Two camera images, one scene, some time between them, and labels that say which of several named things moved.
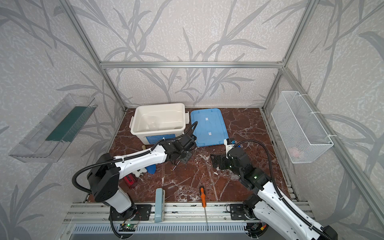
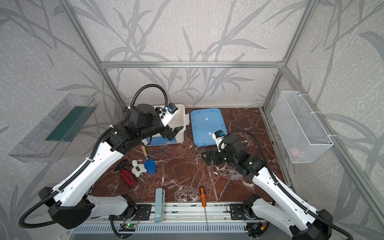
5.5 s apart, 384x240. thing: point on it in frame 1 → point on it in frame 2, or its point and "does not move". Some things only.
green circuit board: x=126 y=227 does not move
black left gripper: x=182 y=154 → x=165 y=131
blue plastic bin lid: x=210 y=128 does not move
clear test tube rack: x=234 y=177 does not move
